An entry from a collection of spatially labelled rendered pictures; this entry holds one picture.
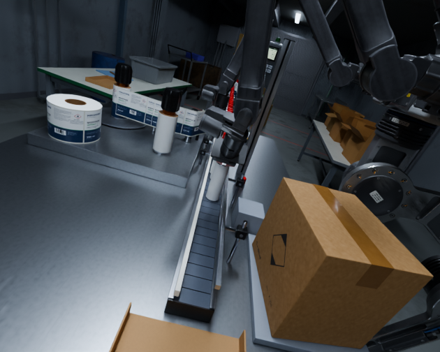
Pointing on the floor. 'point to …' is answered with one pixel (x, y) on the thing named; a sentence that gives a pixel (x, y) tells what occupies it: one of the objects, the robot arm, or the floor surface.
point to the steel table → (320, 105)
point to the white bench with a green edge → (75, 75)
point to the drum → (99, 59)
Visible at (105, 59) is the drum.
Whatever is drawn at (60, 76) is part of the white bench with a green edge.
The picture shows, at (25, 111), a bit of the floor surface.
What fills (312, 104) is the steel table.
